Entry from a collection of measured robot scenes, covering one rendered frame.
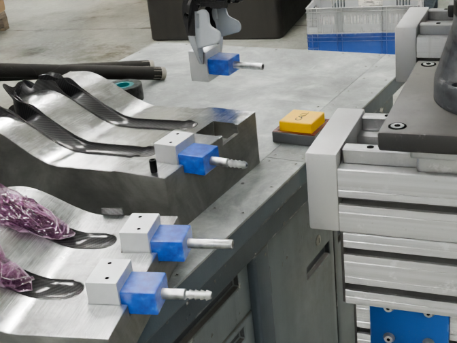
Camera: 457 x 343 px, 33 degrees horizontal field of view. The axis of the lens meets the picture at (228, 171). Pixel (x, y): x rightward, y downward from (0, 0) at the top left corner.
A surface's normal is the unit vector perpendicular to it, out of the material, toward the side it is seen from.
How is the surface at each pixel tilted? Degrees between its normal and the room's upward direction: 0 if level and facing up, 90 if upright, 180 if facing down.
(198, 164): 90
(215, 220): 0
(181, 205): 90
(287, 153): 0
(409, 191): 90
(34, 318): 0
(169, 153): 90
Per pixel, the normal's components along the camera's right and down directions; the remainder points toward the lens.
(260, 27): -0.31, 0.42
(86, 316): -0.10, -0.91
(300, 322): 0.87, 0.12
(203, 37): -0.50, 0.23
